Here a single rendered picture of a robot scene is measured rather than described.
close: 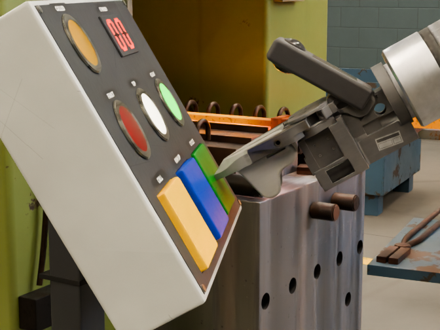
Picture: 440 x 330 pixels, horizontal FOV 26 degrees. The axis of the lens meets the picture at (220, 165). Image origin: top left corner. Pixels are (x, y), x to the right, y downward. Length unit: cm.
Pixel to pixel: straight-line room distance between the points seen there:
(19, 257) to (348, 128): 48
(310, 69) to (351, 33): 866
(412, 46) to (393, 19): 849
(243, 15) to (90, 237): 103
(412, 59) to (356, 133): 10
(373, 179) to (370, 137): 415
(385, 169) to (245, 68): 342
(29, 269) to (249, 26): 70
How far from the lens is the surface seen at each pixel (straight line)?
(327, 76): 98
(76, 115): 77
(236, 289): 139
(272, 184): 100
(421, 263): 181
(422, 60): 97
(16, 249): 124
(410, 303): 382
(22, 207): 124
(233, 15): 177
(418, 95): 97
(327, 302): 159
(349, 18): 964
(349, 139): 98
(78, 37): 82
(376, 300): 383
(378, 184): 514
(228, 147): 139
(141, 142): 82
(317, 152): 99
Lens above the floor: 121
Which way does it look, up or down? 11 degrees down
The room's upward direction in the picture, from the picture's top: straight up
